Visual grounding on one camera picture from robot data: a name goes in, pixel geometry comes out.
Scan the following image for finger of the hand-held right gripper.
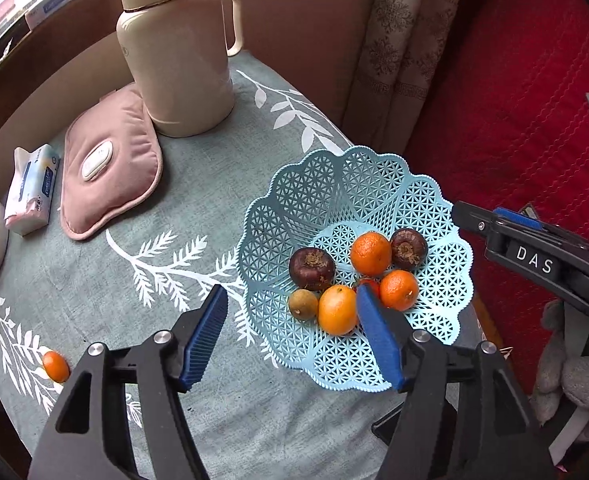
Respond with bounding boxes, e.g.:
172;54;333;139
451;201;506;242
493;204;575;243

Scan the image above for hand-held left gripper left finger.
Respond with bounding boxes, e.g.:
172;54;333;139
27;284;230;480

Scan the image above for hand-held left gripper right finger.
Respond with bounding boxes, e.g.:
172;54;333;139
355;284;547;480

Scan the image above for large smooth orange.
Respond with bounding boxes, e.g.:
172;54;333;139
317;284;359;337

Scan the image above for red cherry tomato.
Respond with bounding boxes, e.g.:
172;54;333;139
355;277;381;301

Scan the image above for bumpy mandarin orange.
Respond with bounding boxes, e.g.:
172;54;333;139
350;232;392;277
379;269;420;312

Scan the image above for small dark water chestnut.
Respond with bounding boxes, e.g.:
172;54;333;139
390;228;429;271

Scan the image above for large longan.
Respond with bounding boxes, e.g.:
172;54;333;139
288;289;320;321

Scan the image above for large dark water chestnut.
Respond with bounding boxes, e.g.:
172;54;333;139
289;247;336;292

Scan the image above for light blue plastic basket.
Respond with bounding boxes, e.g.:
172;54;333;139
236;145;475;393

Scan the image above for grey plush toy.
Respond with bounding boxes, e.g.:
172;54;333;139
529;300;589;466

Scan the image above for red quilted blanket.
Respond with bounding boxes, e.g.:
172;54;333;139
404;0;589;411

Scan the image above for teal leaf print tablecloth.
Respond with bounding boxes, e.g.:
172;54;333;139
0;52;480;480

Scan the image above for beige patterned curtain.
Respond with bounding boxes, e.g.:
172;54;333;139
341;0;470;151

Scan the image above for soft tissue pack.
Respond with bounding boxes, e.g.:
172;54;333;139
3;144;61;237

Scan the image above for pink electric heating pad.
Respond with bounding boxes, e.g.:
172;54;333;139
59;82;165;241

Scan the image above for cream thermos jug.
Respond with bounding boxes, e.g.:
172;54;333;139
116;0;245;138

